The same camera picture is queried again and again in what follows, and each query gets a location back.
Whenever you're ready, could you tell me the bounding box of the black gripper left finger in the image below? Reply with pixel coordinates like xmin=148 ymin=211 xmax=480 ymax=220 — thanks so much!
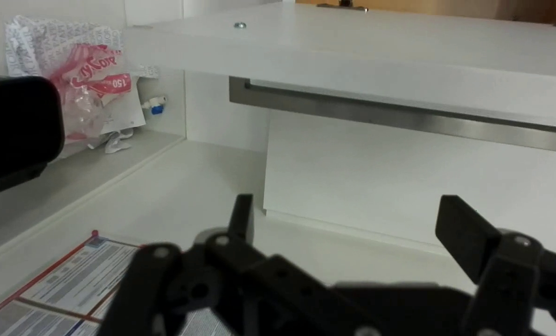
xmin=96 ymin=192 xmax=331 ymax=336

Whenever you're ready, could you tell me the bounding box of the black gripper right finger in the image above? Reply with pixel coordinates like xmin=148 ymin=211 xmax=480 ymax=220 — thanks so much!
xmin=435 ymin=194 xmax=556 ymax=336

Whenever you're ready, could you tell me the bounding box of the white cabinet door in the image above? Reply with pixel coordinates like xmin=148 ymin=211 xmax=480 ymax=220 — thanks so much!
xmin=124 ymin=2 xmax=556 ymax=250

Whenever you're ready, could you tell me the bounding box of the printed paper sheet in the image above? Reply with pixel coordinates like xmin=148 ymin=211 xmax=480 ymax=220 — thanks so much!
xmin=0 ymin=231 xmax=139 ymax=336

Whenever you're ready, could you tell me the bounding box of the small white blue item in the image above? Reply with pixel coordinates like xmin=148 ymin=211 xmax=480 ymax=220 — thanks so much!
xmin=144 ymin=95 xmax=169 ymax=116

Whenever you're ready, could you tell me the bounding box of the clear plastic bag red print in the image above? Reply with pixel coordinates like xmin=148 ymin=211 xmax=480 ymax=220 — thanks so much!
xmin=4 ymin=15 xmax=146 ymax=144

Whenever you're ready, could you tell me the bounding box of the black rounded object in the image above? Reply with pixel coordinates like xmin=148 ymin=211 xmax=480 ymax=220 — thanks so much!
xmin=0 ymin=76 xmax=66 ymax=192

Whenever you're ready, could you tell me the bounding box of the silver metal door handle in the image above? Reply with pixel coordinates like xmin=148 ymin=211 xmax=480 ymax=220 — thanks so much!
xmin=228 ymin=76 xmax=556 ymax=151

